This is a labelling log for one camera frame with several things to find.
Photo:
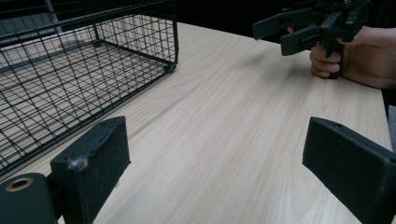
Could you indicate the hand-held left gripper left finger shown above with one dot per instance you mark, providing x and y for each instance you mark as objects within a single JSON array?
[{"x": 93, "y": 168}]

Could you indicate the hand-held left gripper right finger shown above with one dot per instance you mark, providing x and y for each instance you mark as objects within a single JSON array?
[{"x": 351, "y": 165}]

